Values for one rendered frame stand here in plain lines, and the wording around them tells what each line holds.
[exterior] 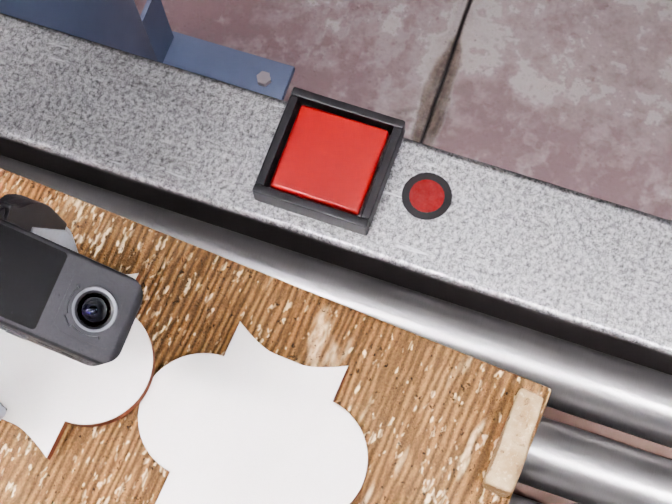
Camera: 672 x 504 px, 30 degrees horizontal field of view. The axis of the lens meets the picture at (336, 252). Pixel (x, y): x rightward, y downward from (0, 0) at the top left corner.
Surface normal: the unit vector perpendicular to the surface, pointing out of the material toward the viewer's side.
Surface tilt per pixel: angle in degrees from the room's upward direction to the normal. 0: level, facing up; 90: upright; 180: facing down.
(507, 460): 12
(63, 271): 26
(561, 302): 0
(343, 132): 0
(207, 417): 0
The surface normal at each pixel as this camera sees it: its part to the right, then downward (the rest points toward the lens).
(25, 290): 0.36, -0.14
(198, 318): -0.04, -0.32
